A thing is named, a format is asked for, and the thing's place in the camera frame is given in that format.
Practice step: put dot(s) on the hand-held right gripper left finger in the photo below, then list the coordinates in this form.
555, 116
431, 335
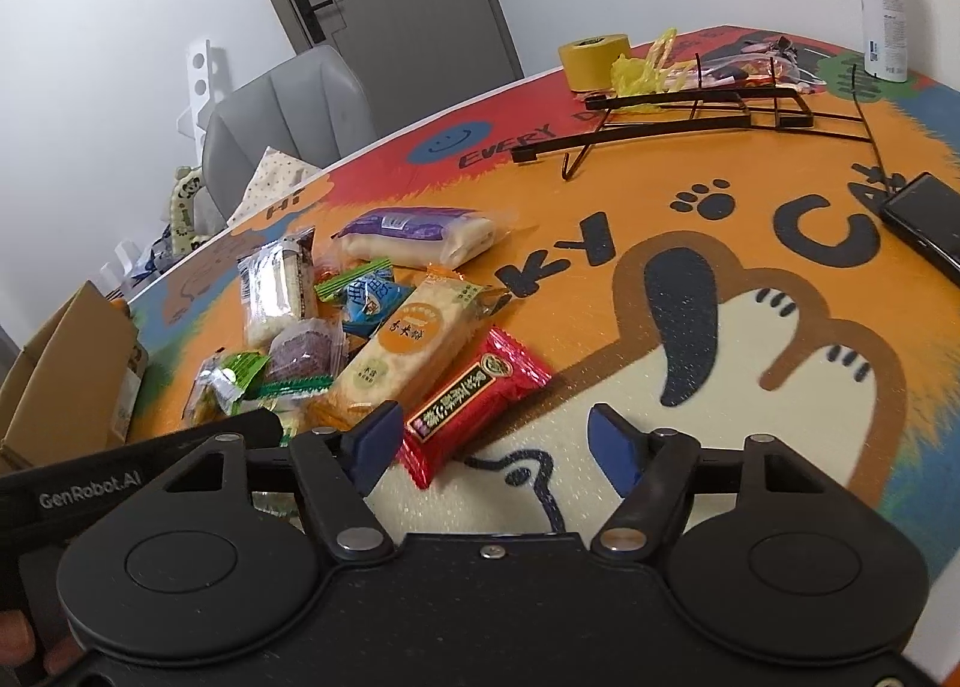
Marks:
375, 441

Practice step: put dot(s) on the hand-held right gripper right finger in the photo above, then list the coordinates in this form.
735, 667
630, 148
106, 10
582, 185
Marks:
611, 443

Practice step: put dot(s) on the orange label cracker packet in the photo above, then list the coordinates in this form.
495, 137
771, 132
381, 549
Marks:
390, 349

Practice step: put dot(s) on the purple cake packet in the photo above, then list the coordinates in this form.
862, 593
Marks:
304, 349

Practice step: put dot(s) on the red snack packet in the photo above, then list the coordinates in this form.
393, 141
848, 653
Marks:
480, 387

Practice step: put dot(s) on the cardboard box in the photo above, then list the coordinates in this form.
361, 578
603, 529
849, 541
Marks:
67, 372

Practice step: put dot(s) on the blue candy packet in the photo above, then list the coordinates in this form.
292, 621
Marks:
371, 308

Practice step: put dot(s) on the green snack packet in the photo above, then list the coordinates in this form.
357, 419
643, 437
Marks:
232, 376

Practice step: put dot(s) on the small green edged packet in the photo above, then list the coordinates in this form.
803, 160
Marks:
349, 278

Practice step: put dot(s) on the clear packet white rice bar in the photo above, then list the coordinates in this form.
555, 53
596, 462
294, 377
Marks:
274, 289

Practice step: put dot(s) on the purple bread packet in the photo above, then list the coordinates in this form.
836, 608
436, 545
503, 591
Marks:
420, 229

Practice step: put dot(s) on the person's left hand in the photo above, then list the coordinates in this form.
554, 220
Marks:
13, 649

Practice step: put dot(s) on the white and blue plastic bags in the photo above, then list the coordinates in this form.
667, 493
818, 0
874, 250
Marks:
146, 259

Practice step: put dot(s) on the dotted cream cushion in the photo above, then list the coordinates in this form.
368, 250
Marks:
270, 184

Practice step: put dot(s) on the grey chair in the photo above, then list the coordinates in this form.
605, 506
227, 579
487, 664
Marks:
292, 109

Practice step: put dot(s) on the yellow plastic bag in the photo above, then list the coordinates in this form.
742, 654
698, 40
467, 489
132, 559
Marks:
637, 76

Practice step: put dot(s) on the yellow tape roll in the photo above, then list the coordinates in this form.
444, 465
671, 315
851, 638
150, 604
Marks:
596, 61

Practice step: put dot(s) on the black phone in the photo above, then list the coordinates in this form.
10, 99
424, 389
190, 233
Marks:
926, 214

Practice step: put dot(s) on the clear bag with small things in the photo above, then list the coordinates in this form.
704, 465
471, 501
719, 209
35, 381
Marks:
739, 68

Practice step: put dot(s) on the white perforated bracket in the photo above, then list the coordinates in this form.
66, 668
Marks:
199, 68

